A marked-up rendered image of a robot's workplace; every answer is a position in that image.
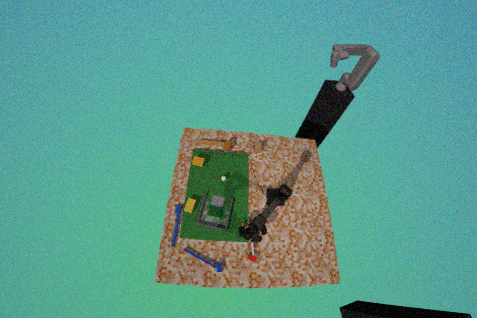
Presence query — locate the red putter with grey shaft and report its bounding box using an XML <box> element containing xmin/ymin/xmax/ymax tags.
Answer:
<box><xmin>247</xmin><ymin>238</ymin><xmax>257</xmax><ymax>262</ymax></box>

